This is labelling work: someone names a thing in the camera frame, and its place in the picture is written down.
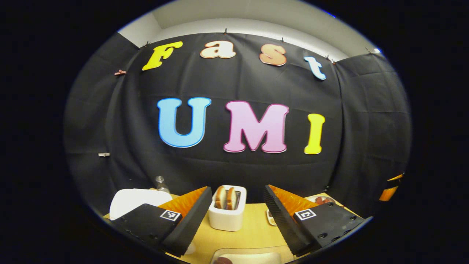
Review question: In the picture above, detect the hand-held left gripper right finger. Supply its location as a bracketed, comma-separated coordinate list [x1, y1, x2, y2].
[264, 184, 367, 257]

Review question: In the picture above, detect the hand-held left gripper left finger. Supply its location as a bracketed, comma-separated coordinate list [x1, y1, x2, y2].
[110, 186, 213, 257]

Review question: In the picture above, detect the white rice cooker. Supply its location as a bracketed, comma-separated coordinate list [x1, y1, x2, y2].
[109, 188, 173, 220]

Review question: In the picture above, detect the white toaster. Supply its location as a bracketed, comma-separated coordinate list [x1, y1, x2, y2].
[208, 185, 247, 232]

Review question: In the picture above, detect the bread slice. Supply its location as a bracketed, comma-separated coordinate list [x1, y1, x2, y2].
[214, 186, 227, 210]
[226, 187, 238, 210]

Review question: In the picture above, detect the white round plate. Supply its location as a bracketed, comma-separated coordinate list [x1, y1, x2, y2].
[306, 195, 336, 206]

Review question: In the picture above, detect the small glass bottle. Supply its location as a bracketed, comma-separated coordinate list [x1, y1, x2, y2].
[155, 176, 170, 194]

